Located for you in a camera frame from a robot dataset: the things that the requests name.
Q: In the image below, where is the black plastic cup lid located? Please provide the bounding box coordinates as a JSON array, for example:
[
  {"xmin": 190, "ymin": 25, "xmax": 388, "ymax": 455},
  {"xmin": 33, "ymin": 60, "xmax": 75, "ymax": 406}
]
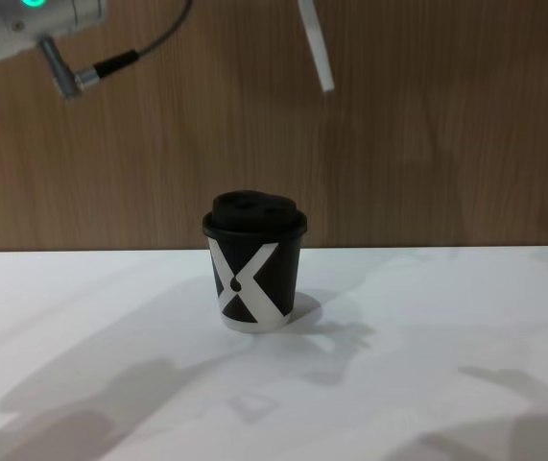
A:
[{"xmin": 202, "ymin": 190, "xmax": 309, "ymax": 240}]

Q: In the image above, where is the black paper cup white mark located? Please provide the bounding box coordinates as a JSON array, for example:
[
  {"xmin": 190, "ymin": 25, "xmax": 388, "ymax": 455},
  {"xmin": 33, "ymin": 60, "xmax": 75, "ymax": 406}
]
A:
[{"xmin": 207, "ymin": 234, "xmax": 303, "ymax": 334}]

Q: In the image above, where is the grey cable with silver plug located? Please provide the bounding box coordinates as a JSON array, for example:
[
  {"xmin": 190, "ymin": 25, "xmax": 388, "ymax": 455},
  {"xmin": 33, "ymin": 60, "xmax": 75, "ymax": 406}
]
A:
[{"xmin": 37, "ymin": 0, "xmax": 195, "ymax": 103}]

